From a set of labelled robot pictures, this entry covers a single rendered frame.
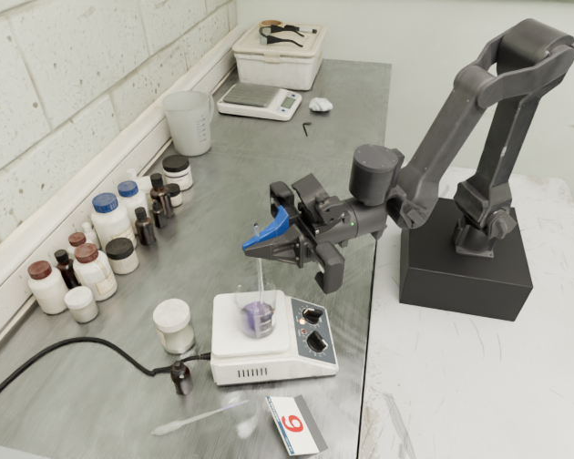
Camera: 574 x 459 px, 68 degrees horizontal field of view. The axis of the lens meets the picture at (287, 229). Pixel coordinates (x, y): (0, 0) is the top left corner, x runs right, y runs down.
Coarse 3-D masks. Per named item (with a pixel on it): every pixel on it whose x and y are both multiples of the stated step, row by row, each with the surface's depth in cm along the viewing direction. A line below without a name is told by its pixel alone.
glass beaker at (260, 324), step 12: (240, 288) 64; (252, 288) 66; (264, 288) 66; (276, 288) 63; (240, 300) 66; (252, 300) 68; (264, 300) 68; (240, 312) 62; (252, 312) 61; (264, 312) 61; (276, 312) 65; (240, 324) 65; (252, 324) 63; (264, 324) 63; (276, 324) 67; (252, 336) 65; (264, 336) 65
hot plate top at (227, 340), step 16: (224, 304) 71; (224, 320) 69; (224, 336) 66; (240, 336) 66; (272, 336) 66; (288, 336) 66; (224, 352) 64; (240, 352) 64; (256, 352) 64; (272, 352) 65
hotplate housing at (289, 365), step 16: (288, 304) 74; (288, 320) 71; (208, 352) 70; (288, 352) 66; (224, 368) 65; (240, 368) 66; (256, 368) 66; (272, 368) 67; (288, 368) 67; (304, 368) 68; (320, 368) 68; (336, 368) 69; (224, 384) 69
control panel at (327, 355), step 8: (296, 304) 74; (304, 304) 76; (312, 304) 77; (296, 312) 73; (296, 320) 72; (304, 320) 73; (320, 320) 75; (296, 328) 70; (304, 328) 71; (312, 328) 72; (320, 328) 73; (328, 328) 74; (296, 336) 69; (304, 336) 70; (328, 336) 73; (304, 344) 69; (328, 344) 71; (304, 352) 67; (312, 352) 68; (320, 352) 69; (328, 352) 70; (320, 360) 68; (328, 360) 69
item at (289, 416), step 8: (272, 400) 64; (280, 400) 65; (288, 400) 66; (280, 408) 63; (288, 408) 65; (280, 416) 62; (288, 416) 63; (296, 416) 64; (288, 424) 62; (296, 424) 63; (288, 432) 60; (296, 432) 62; (304, 432) 63; (296, 440) 60; (304, 440) 61; (296, 448) 59; (304, 448) 60; (312, 448) 61
